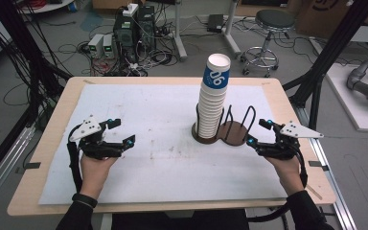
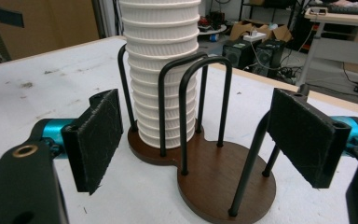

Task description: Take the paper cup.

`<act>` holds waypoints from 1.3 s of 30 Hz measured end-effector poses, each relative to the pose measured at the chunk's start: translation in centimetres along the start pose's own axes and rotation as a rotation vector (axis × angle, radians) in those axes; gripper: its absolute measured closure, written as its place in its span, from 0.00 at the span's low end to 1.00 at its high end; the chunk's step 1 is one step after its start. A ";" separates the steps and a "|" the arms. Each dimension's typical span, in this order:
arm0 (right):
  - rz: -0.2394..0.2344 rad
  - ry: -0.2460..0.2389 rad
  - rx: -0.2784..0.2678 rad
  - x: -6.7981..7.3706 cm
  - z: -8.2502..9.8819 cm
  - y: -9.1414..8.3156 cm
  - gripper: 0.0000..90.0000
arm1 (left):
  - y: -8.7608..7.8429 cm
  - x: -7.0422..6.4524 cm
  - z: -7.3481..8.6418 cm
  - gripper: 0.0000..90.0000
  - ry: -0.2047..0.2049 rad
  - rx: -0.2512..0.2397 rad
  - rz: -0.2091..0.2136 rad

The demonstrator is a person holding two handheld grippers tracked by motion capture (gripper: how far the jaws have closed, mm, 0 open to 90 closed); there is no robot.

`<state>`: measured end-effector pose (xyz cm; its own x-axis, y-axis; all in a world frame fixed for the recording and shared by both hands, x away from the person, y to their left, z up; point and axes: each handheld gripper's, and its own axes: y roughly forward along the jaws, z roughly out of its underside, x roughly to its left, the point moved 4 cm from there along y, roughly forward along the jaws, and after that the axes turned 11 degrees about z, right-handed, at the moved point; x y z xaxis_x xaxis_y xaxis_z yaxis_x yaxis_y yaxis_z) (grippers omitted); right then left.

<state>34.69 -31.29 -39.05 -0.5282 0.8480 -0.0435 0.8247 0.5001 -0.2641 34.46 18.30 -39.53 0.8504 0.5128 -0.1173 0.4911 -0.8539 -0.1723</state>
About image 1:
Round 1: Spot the tan tape strip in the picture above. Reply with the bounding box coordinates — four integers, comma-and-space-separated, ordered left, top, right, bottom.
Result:
306, 183, 323, 201

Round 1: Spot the brown cup rack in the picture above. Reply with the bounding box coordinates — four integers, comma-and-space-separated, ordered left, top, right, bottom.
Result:
191, 103, 258, 148

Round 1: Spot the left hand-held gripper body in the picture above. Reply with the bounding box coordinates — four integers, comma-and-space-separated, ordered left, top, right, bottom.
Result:
68, 114, 125, 161

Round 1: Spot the aluminium rail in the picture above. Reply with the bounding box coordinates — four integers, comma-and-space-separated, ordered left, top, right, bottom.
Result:
295, 106, 358, 230
0, 124, 37, 212

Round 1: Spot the white platform board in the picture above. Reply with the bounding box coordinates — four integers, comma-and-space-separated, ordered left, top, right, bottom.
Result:
325, 62, 368, 133

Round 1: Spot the white table mat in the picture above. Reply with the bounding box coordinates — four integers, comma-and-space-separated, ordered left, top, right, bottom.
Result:
37, 83, 289, 206

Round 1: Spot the white desk leg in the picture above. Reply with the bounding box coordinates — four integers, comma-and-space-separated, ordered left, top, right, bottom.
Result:
172, 0, 189, 62
222, 0, 242, 58

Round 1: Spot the round white table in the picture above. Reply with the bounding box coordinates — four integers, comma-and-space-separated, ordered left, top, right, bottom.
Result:
17, 0, 76, 14

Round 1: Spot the tangle of floor cables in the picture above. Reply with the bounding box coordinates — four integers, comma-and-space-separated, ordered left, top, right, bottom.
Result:
76, 41, 180, 78

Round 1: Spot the black computer tower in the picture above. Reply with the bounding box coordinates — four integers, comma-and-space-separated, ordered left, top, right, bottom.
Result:
113, 12, 140, 63
137, 5, 157, 54

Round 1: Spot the person's right hand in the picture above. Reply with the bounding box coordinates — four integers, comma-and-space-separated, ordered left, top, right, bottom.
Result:
264, 154, 307, 196

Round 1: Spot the left hand-held gripper black cable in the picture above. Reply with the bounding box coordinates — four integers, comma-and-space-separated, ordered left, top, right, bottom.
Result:
66, 124, 84, 195

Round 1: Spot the white power strip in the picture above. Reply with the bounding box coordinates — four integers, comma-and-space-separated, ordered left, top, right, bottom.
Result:
122, 3, 140, 17

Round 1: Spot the stack of white paper cups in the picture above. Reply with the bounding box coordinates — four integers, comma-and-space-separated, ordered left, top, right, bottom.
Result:
196, 53, 232, 140

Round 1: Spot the hand-held gripper black cable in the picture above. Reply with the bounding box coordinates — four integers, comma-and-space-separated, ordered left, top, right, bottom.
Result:
66, 124, 84, 195
246, 148, 310, 223

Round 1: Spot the right hand-held gripper black cable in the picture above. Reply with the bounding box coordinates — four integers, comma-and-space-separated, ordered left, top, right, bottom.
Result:
246, 148, 310, 223

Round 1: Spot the black round stool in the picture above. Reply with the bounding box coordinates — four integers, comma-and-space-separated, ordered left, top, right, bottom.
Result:
240, 9, 296, 79

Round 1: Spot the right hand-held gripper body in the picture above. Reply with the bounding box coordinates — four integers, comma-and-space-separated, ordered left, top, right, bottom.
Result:
256, 120, 325, 161

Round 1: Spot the black wristband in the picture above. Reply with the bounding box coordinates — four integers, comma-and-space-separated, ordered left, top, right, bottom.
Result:
71, 193, 99, 209

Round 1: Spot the person's left hand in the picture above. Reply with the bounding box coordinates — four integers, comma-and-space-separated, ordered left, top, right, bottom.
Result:
79, 153, 120, 201

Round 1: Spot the black frame post with cables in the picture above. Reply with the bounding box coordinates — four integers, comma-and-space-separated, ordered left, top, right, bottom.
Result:
0, 0, 73, 128

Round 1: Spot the grey power supply unit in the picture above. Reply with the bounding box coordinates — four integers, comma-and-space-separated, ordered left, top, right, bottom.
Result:
103, 34, 116, 59
87, 33, 105, 59

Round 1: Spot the black tape piece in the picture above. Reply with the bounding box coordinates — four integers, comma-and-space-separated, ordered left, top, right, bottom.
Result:
308, 160, 330, 172
14, 161, 42, 175

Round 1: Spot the person's dark clothing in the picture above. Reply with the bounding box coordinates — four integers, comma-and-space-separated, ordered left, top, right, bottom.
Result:
111, 209, 250, 230

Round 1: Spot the black flat box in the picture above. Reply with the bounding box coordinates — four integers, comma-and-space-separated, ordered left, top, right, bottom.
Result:
206, 13, 225, 34

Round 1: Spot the brown cardboard box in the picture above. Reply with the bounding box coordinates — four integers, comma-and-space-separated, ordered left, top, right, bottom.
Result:
295, 0, 368, 39

